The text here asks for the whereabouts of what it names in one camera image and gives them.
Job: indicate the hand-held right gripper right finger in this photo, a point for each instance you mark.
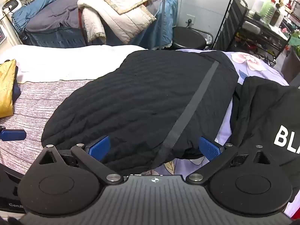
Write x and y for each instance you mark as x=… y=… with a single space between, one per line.
x=207 y=148

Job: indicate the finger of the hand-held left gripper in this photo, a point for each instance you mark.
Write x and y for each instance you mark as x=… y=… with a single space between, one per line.
x=13 y=134

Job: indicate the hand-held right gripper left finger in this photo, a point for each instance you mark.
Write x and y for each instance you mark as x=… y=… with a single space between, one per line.
x=100 y=147

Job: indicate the black quilted coat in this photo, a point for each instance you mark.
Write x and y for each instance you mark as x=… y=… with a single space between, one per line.
x=140 y=98

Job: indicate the pinkish grey textured blanket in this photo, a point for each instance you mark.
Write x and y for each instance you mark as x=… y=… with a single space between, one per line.
x=35 y=105

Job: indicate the dark blue cushion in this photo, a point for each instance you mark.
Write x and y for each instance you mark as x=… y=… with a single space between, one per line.
x=16 y=92

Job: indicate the yellow velvet cushion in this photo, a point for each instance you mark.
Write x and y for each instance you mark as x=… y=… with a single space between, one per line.
x=6 y=89

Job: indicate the black garment with white print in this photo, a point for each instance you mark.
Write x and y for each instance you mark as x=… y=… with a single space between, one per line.
x=257 y=112

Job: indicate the white pillow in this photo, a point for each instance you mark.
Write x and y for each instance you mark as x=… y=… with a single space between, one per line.
x=58 y=61

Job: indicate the purple floral bed sheet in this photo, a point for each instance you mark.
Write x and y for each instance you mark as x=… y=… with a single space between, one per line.
x=248 y=63

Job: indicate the white device with display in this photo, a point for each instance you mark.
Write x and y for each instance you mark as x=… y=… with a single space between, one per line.
x=4 y=34

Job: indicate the black round stool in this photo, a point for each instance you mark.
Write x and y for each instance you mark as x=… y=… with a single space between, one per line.
x=189 y=37

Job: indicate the black metal rack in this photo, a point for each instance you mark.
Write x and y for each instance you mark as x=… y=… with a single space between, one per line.
x=234 y=28

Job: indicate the grey bed sheet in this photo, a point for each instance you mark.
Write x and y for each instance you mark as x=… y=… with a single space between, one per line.
x=54 y=14

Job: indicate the white rounded machine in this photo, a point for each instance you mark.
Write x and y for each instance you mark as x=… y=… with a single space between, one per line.
x=13 y=4

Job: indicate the bed with blue cover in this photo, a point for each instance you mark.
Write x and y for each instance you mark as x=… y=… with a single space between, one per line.
x=161 y=16

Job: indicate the metal pole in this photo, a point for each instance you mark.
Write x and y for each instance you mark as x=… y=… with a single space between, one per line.
x=164 y=9

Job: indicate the white plastic jug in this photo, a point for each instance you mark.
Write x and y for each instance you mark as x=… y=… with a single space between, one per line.
x=257 y=5

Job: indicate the green plastic bottle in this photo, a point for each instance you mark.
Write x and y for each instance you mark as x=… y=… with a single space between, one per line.
x=269 y=7

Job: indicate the white wall outlet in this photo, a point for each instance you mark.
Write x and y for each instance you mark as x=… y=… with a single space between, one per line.
x=190 y=20

